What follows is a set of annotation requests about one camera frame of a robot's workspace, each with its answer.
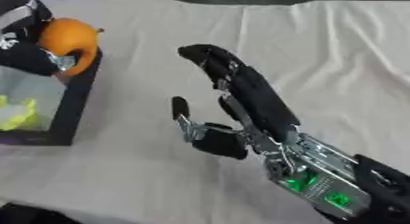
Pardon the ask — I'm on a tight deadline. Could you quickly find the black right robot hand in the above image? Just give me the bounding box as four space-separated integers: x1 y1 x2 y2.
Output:
169 44 303 161

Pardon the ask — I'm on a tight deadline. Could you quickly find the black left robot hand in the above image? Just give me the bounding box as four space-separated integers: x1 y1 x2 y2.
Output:
0 0 93 77

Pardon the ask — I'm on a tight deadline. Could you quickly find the orange toy fruit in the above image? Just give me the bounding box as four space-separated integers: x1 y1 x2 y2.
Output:
37 17 106 76

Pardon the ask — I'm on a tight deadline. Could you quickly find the black box white inside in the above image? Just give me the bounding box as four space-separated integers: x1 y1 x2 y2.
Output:
0 48 104 146

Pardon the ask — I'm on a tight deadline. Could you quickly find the yellow-green toy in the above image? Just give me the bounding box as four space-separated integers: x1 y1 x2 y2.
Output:
0 94 40 132

